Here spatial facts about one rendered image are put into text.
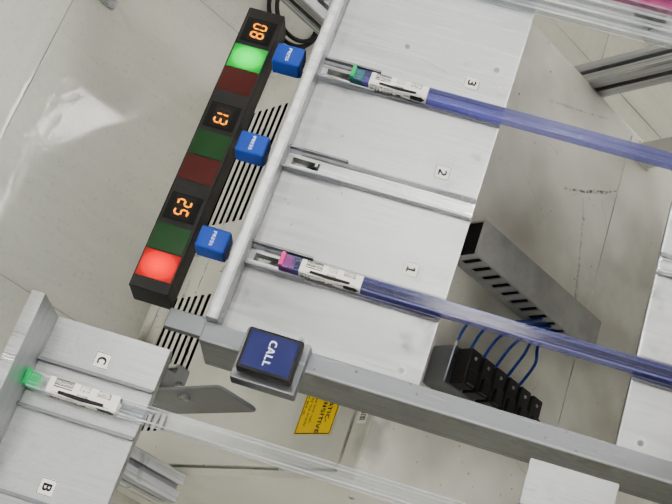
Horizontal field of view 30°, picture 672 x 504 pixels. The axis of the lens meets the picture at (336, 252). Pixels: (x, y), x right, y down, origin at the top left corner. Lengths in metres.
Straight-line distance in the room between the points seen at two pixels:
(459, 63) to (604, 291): 0.59
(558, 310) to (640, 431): 0.50
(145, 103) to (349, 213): 0.89
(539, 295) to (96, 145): 0.76
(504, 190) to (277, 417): 0.42
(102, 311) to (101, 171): 0.22
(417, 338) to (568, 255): 0.61
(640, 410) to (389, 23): 0.47
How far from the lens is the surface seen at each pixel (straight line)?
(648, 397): 1.15
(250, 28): 1.32
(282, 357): 1.08
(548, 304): 1.60
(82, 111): 1.96
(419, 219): 1.19
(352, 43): 1.30
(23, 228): 1.88
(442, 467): 1.50
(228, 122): 1.26
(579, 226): 1.75
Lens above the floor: 1.62
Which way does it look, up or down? 46 degrees down
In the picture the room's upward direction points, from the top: 81 degrees clockwise
